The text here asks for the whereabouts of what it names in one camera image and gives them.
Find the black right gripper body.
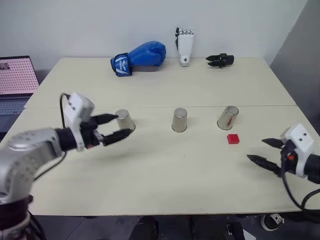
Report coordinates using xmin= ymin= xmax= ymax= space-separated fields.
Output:
xmin=279 ymin=139 xmax=298 ymax=176

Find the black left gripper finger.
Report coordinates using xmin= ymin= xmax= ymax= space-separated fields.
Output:
xmin=102 ymin=128 xmax=133 ymax=147
xmin=96 ymin=113 xmax=121 ymax=125

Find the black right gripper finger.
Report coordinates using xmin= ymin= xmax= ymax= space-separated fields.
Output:
xmin=261 ymin=138 xmax=286 ymax=150
xmin=246 ymin=154 xmax=283 ymax=177

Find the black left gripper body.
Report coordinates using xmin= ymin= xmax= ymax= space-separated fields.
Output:
xmin=79 ymin=116 xmax=105 ymax=150

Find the steel cup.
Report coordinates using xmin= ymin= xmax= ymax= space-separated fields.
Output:
xmin=216 ymin=105 xmax=240 ymax=131
xmin=115 ymin=108 xmax=136 ymax=132
xmin=171 ymin=107 xmax=188 ymax=133

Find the red block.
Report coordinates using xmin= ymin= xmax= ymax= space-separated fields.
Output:
xmin=226 ymin=133 xmax=241 ymax=145

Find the black and white sneaker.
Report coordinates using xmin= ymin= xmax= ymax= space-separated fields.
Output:
xmin=260 ymin=212 xmax=288 ymax=232

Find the blue boxing glove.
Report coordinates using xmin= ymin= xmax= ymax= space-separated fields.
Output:
xmin=110 ymin=40 xmax=167 ymax=78

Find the grey laptop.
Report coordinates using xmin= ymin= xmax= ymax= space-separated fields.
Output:
xmin=0 ymin=55 xmax=41 ymax=133

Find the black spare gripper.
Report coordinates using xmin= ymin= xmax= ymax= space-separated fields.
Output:
xmin=205 ymin=53 xmax=235 ymax=69

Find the dark rounded shape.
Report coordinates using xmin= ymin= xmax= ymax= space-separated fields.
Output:
xmin=132 ymin=216 xmax=160 ymax=240

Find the white robotic hand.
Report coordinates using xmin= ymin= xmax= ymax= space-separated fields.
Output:
xmin=173 ymin=26 xmax=196 ymax=68

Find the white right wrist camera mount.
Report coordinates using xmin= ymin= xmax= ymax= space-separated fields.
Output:
xmin=279 ymin=124 xmax=315 ymax=178

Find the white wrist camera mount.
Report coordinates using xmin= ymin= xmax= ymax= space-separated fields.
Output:
xmin=64 ymin=92 xmax=96 ymax=153
xmin=279 ymin=124 xmax=315 ymax=178

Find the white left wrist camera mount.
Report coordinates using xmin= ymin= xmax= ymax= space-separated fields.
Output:
xmin=64 ymin=92 xmax=96 ymax=153

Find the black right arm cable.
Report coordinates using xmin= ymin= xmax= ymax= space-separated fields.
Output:
xmin=281 ymin=149 xmax=320 ymax=213

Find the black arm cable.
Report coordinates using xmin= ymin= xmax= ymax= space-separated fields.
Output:
xmin=281 ymin=149 xmax=320 ymax=213
xmin=29 ymin=92 xmax=72 ymax=182

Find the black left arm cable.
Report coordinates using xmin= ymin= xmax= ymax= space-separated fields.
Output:
xmin=29 ymin=92 xmax=72 ymax=182

